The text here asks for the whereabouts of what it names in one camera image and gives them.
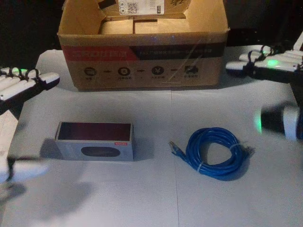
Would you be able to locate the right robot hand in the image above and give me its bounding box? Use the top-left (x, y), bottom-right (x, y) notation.
top-left (225, 44), bottom-right (303, 84)

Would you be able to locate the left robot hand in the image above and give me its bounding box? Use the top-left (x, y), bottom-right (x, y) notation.
top-left (0, 67), bottom-right (61, 106)

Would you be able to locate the grey mouse box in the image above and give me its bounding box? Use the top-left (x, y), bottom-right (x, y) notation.
top-left (54, 122), bottom-right (134, 162)

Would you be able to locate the brown cardboard box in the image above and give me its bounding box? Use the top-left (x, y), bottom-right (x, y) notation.
top-left (57, 0), bottom-right (231, 90)

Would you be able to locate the blue ethernet cable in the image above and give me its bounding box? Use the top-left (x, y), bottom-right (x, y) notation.
top-left (168, 127), bottom-right (253, 182)

